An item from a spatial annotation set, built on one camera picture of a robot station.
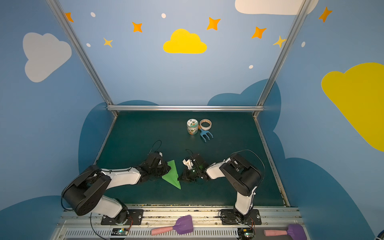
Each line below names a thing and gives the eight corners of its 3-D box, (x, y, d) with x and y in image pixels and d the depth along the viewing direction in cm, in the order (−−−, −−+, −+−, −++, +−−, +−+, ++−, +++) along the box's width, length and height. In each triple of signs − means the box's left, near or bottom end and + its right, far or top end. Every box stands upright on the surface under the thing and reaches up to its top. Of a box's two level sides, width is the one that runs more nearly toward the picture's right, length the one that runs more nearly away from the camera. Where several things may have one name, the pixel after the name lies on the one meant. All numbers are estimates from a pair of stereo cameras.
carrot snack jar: (186, 134, 108) (186, 128, 103) (187, 124, 115) (186, 118, 109) (198, 134, 108) (198, 128, 103) (197, 124, 115) (198, 118, 109)
